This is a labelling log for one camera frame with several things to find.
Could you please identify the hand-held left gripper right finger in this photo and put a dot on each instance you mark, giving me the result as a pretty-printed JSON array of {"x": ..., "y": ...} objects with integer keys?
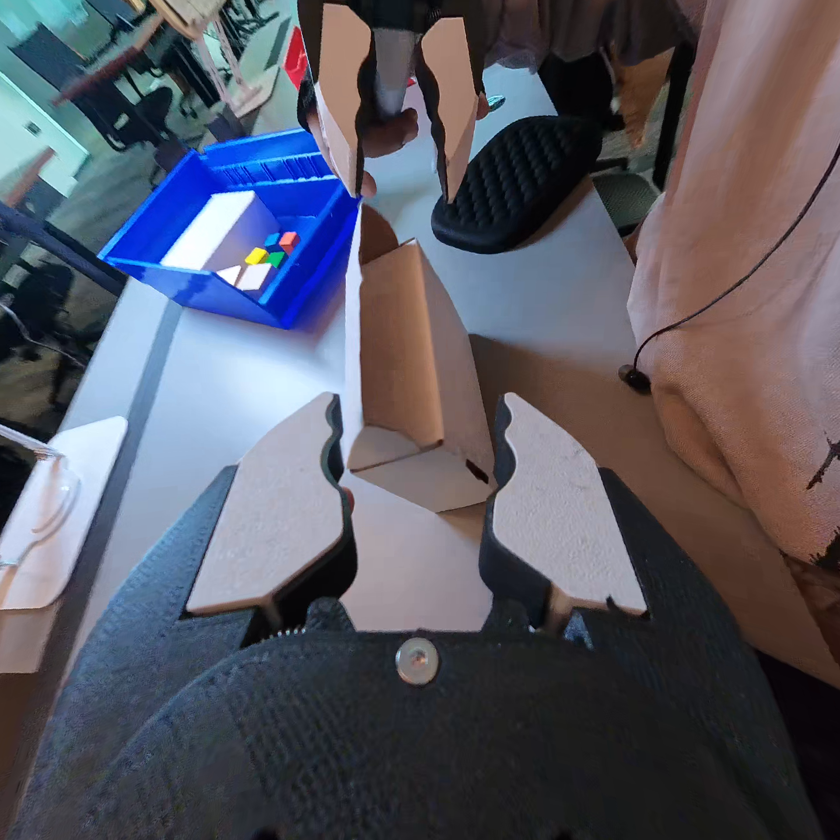
[{"x": 564, "y": 518}]

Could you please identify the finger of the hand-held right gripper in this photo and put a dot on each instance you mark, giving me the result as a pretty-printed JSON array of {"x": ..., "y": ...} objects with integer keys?
[
  {"x": 456, "y": 98},
  {"x": 341, "y": 85}
]

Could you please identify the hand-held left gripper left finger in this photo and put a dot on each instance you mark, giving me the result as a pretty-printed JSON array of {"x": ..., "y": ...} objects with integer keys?
[{"x": 275, "y": 512}]

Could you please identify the red cube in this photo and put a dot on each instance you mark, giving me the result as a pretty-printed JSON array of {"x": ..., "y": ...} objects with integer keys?
[{"x": 289, "y": 241}]

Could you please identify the green cube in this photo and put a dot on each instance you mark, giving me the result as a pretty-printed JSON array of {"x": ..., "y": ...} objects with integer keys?
[{"x": 276, "y": 260}]

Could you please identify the yellow cube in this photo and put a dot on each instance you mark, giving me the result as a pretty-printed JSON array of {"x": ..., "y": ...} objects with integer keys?
[{"x": 256, "y": 256}]

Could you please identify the brown cardboard box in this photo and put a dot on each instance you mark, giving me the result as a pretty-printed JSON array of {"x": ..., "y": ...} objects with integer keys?
[{"x": 394, "y": 361}]

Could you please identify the blue plastic bin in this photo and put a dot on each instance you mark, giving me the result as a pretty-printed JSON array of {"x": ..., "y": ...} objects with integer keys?
[{"x": 216, "y": 295}]

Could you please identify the person's right hand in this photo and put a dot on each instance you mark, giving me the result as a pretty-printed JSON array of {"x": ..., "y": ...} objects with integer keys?
[{"x": 394, "y": 134}]

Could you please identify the red flat object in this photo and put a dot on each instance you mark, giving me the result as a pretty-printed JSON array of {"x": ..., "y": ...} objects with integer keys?
[{"x": 295, "y": 62}]

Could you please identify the wooden stand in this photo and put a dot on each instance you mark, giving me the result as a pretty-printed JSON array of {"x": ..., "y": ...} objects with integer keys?
[{"x": 253, "y": 92}]

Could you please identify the black mesh chair seat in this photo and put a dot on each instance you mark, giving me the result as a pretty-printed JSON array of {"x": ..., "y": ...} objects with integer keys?
[{"x": 518, "y": 184}]

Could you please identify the small black round plug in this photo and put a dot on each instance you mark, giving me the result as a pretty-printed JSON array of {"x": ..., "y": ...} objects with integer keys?
[{"x": 635, "y": 380}]

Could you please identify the white rectangular carton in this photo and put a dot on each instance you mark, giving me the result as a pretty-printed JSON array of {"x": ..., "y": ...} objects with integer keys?
[{"x": 216, "y": 229}]

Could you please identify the white mounting plate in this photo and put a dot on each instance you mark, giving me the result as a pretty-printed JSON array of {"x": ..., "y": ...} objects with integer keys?
[{"x": 85, "y": 472}]

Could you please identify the black office chair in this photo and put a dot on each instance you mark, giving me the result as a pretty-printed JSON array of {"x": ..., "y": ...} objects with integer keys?
[{"x": 148, "y": 108}]

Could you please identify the grey mesh chair seat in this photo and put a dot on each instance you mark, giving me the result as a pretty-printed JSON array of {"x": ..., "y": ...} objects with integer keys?
[{"x": 627, "y": 197}]

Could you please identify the black table leg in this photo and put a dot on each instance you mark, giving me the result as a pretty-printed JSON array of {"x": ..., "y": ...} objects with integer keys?
[{"x": 676, "y": 98}]

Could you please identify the brown wooden desk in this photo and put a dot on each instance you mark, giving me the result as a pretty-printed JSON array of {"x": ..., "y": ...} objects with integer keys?
[{"x": 111, "y": 59}]

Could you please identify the black metal rail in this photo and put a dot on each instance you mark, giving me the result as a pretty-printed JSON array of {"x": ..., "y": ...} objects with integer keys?
[{"x": 59, "y": 246}]

